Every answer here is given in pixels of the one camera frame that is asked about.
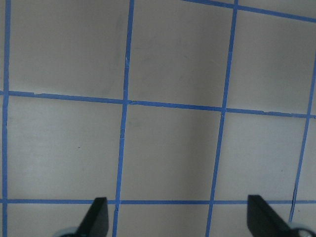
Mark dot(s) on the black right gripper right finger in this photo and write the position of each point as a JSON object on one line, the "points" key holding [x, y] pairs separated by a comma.
{"points": [[263, 221]]}

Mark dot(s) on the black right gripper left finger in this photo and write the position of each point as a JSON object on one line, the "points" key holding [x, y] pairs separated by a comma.
{"points": [[96, 221]]}

